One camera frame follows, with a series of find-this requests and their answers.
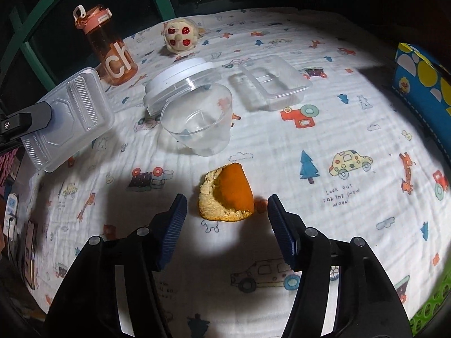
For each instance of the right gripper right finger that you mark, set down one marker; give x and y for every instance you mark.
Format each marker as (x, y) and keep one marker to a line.
(367, 305)

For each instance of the clear rectangular plastic box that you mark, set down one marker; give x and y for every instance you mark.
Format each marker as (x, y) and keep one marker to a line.
(269, 84)

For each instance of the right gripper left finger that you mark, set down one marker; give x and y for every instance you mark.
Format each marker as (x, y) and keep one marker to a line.
(112, 275)

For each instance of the orange water bottle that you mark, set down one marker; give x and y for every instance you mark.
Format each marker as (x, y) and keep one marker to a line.
(97, 25)

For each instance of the round clear container white lid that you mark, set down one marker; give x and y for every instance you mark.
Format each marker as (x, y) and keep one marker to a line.
(183, 76)

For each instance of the small plush toy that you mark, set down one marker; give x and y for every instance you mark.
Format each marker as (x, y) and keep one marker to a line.
(181, 34)

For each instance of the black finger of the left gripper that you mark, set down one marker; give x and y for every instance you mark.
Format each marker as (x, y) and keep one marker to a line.
(26, 121)

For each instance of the clear plastic cup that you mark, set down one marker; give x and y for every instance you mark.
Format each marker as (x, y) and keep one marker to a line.
(200, 119)

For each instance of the green window frame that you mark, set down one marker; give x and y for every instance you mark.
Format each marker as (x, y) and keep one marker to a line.
(23, 29)

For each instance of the clear plastic tray lid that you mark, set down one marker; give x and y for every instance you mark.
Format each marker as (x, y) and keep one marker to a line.
(81, 112)

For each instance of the green mesh trash basket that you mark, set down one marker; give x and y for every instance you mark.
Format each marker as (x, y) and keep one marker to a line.
(433, 318)

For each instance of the blue yellow tissue box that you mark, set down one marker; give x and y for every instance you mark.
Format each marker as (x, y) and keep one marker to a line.
(424, 84)

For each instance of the printed white cloth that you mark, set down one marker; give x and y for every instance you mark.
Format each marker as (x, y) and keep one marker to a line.
(350, 159)

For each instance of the orange peel piece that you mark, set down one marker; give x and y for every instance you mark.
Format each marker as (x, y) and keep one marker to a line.
(225, 195)

